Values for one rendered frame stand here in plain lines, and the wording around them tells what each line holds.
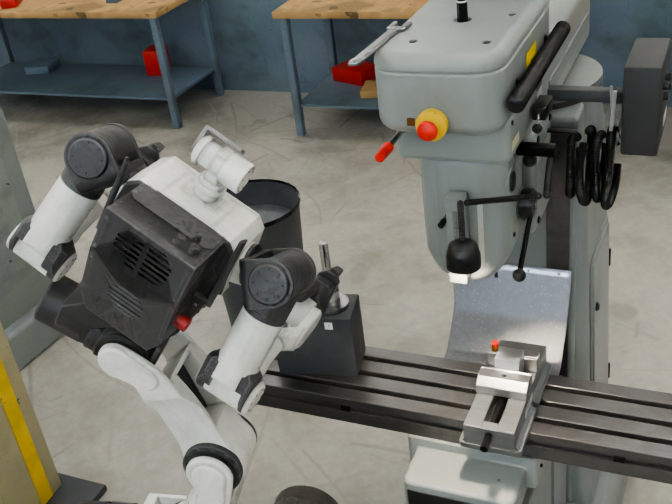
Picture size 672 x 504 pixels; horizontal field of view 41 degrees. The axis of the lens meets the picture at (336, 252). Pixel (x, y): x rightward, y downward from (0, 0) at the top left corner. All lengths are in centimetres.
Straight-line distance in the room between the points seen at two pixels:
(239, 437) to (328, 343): 40
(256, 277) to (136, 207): 26
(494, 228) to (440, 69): 43
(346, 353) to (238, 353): 64
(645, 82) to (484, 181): 42
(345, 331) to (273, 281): 69
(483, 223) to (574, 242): 56
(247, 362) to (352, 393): 63
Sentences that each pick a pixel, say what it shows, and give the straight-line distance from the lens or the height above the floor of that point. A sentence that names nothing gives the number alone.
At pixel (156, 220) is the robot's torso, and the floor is 169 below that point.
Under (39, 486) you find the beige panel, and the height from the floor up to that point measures 12.
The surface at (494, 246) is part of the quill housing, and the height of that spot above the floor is 141.
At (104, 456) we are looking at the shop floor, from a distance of 385.
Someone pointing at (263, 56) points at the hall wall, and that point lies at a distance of 716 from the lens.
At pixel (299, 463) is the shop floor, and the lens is 357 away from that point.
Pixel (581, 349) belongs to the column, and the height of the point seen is 81.
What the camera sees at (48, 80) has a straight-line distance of 778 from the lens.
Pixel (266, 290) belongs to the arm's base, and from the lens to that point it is 170.
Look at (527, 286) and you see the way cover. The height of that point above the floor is 104.
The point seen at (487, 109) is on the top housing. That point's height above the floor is 179.
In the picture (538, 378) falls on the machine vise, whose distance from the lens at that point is 234.
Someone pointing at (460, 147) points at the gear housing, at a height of 167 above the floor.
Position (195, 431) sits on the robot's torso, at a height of 110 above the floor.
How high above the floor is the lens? 243
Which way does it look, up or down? 30 degrees down
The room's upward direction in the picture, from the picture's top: 8 degrees counter-clockwise
